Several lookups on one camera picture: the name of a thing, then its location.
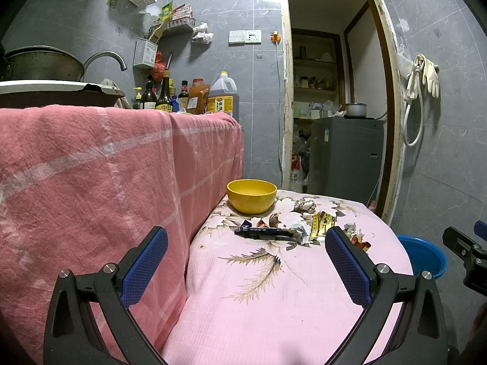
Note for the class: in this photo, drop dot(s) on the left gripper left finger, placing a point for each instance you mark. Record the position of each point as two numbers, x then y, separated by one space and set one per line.
71 334

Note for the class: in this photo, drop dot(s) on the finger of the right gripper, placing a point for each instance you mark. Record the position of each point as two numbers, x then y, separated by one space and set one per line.
472 255
480 229

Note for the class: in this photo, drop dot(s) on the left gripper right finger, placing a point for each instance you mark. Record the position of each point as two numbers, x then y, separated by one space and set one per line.
419 333

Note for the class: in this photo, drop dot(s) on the yellow brown snack wrapper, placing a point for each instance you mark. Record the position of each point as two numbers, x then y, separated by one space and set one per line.
321 223

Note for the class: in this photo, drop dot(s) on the silver brown wrapper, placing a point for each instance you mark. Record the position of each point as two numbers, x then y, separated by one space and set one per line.
305 206

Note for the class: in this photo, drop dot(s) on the red snack wrapper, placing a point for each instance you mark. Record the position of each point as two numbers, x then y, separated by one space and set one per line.
260 223

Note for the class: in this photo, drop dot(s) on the dark blue snack wrapper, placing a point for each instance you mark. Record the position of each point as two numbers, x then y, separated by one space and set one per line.
256 233

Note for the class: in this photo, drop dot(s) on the blue plastic basin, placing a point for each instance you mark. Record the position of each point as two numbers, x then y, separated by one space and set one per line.
424 256

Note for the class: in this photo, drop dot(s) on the grey refrigerator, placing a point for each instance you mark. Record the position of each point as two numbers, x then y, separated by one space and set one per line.
346 158

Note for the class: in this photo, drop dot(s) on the red checked cloth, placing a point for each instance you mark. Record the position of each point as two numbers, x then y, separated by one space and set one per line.
80 186

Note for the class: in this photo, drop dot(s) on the pink floral tablecloth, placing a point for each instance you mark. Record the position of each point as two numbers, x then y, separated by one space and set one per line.
258 301

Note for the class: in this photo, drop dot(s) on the white rubber gloves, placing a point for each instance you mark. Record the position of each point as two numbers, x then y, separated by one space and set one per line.
424 75

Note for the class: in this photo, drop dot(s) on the steel pot on refrigerator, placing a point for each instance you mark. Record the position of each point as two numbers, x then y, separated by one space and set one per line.
356 110

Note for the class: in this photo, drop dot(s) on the white red sack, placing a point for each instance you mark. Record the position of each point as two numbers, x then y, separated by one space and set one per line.
296 176

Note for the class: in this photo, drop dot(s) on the yellow bowl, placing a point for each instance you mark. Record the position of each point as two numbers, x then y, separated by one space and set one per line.
250 196

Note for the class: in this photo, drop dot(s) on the dark soy sauce bottle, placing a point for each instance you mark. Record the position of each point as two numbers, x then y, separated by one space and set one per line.
164 101

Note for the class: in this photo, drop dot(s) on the large metal pot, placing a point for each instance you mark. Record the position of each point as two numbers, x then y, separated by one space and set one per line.
42 62

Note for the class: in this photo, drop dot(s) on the cooking oil jug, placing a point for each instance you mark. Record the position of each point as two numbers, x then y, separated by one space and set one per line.
224 96

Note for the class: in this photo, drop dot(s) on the wooden door frame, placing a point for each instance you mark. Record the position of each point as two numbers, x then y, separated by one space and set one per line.
394 146

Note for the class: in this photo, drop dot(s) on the wall socket panel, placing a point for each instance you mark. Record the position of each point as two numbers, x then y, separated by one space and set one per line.
237 37

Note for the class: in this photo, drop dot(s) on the wall spice shelf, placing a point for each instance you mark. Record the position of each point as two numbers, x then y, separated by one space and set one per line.
171 20

